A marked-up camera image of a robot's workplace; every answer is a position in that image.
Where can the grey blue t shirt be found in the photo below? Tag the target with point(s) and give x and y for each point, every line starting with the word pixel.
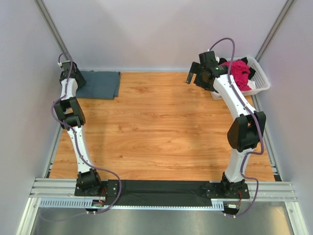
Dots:
pixel 100 85

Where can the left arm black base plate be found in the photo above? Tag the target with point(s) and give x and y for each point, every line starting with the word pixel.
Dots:
pixel 109 188

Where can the white plastic laundry basket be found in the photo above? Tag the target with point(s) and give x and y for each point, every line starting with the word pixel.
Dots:
pixel 260 79

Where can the left aluminium frame post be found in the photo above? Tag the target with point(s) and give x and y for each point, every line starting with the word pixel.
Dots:
pixel 54 31

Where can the rear aluminium table rail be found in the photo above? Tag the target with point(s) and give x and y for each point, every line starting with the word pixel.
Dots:
pixel 140 70

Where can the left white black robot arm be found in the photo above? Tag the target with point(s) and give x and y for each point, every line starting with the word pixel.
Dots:
pixel 70 116

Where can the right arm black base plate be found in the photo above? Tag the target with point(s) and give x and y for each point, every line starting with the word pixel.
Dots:
pixel 217 190

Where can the right aluminium frame post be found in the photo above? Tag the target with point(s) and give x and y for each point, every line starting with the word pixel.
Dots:
pixel 288 5

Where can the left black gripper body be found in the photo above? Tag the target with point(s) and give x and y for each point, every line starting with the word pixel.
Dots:
pixel 81 81

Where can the magenta t shirt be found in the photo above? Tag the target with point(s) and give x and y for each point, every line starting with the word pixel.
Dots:
pixel 241 81

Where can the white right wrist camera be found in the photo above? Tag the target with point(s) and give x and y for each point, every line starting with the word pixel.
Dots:
pixel 212 55

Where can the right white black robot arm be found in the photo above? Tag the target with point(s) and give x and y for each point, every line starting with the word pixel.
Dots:
pixel 247 129

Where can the black garment in basket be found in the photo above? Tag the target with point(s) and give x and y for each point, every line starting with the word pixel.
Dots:
pixel 241 66

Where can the aluminium frame post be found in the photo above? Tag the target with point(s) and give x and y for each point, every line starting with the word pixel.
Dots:
pixel 54 31
pixel 288 5

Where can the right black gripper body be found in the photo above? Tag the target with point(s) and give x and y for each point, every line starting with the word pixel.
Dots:
pixel 199 80

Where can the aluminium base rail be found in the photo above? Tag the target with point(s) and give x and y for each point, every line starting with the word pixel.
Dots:
pixel 267 191

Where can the white garment in basket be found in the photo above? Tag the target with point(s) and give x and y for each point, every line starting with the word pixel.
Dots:
pixel 251 84

